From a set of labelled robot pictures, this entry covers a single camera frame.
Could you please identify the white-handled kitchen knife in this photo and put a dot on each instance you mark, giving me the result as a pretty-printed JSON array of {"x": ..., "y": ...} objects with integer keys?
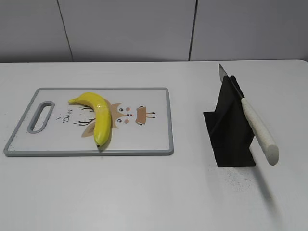
[{"x": 262, "y": 134}]

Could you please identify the yellow plastic banana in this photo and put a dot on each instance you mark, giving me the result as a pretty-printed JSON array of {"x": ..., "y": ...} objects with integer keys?
[{"x": 103, "y": 118}]

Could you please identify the white grey-rimmed cutting board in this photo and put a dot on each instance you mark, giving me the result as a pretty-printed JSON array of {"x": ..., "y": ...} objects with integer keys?
[{"x": 50, "y": 126}]

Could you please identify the black knife stand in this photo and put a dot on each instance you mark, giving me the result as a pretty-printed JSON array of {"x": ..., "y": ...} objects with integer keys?
[{"x": 229, "y": 131}]

